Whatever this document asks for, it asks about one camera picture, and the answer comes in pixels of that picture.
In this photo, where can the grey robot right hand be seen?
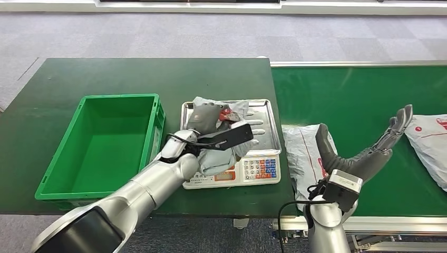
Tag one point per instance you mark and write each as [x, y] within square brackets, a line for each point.
[363, 164]

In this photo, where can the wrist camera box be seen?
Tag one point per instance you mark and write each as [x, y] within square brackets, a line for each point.
[234, 134]
[342, 187]

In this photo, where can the white table caster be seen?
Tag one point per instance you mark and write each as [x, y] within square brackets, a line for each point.
[241, 224]

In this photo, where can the steel scale tray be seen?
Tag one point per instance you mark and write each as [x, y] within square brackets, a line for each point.
[265, 115]

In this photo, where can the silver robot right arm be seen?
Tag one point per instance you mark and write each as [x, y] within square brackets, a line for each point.
[324, 227]

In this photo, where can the green plastic crate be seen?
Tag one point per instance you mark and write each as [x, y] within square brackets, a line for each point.
[104, 157]

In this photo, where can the green conveyor belt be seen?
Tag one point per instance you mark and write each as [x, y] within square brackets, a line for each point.
[349, 101]

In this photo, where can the white window sill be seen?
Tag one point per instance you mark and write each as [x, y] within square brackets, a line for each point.
[314, 8]

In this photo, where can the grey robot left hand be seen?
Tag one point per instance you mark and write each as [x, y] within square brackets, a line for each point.
[206, 118]

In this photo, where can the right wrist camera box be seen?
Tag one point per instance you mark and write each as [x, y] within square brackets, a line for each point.
[342, 187]

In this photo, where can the grey mailer with seam line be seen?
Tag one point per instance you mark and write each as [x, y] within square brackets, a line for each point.
[300, 157]

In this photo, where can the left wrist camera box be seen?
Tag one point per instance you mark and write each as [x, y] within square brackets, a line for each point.
[234, 134]

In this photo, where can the grey mailer package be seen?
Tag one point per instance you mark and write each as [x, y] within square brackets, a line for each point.
[213, 164]

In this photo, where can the grey mailer with red dot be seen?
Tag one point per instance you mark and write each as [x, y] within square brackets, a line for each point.
[429, 146]

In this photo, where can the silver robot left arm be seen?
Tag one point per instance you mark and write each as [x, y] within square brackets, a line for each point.
[146, 188]

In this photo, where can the white electronic scale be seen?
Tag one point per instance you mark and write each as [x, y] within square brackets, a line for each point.
[258, 169]

